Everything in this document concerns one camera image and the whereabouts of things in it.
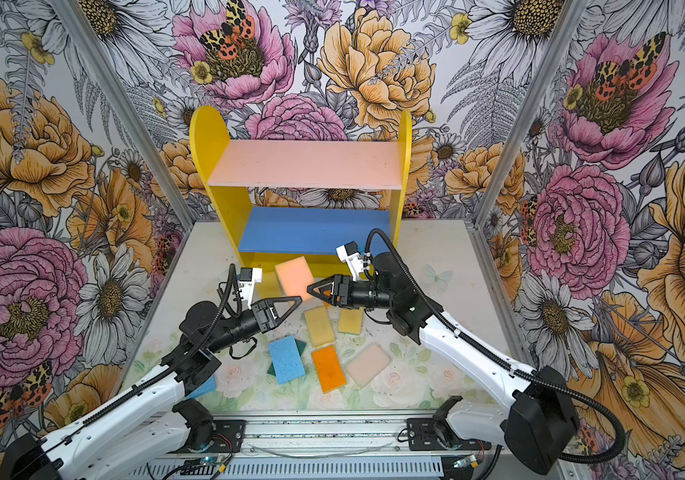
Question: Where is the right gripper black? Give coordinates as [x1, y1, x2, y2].
[306, 273, 394, 312]

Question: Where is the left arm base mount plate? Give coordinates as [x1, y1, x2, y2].
[172, 419, 246, 454]

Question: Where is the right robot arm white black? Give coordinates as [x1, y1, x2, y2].
[308, 253, 579, 475]

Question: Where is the left aluminium corner post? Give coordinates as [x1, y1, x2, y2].
[52, 1, 196, 231]

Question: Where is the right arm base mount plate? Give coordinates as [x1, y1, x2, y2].
[405, 417, 492, 451]

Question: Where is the green scouring pad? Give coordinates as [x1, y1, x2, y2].
[266, 338, 308, 378]

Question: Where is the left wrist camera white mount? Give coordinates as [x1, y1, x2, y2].
[238, 267, 262, 308]

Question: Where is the orange sponge front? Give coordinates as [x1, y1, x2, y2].
[312, 345, 346, 394]

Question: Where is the small yellow sponge near shelf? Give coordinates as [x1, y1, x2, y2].
[256, 271, 284, 299]

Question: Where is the large yellow sponge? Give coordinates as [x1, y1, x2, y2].
[304, 306, 336, 348]

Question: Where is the blue sponge left front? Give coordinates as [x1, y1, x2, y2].
[188, 376, 218, 399]

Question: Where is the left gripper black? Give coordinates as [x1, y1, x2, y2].
[207, 295, 304, 352]

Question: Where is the yellow wooden two-tier shelf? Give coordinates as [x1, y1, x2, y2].
[190, 106, 412, 276]

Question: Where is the yellow sponge with green back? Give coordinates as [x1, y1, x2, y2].
[338, 309, 363, 335]

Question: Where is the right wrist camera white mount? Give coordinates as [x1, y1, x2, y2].
[336, 241, 369, 281]

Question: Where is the aluminium front rail frame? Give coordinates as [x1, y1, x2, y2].
[96, 408, 539, 479]

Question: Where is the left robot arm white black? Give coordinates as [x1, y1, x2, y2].
[0, 296, 302, 479]

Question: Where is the blue cellulose sponge centre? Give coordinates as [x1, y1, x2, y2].
[267, 335, 308, 386]

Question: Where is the aluminium corner post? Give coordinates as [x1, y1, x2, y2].
[52, 1, 196, 231]
[474, 0, 588, 230]

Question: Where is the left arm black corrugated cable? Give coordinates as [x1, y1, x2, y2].
[11, 263, 242, 475]

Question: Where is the right aluminium corner post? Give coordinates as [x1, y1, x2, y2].
[474, 0, 588, 230]

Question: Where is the pale pink sponge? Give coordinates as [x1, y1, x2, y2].
[345, 344, 390, 388]

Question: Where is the pink orange sponge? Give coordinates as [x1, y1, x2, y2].
[276, 256, 314, 301]

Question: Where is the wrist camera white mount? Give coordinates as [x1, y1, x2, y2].
[238, 267, 262, 308]
[336, 241, 369, 281]

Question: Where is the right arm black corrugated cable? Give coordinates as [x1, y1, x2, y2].
[363, 227, 626, 464]

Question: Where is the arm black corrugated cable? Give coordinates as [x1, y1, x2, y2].
[363, 227, 626, 464]
[11, 263, 242, 475]

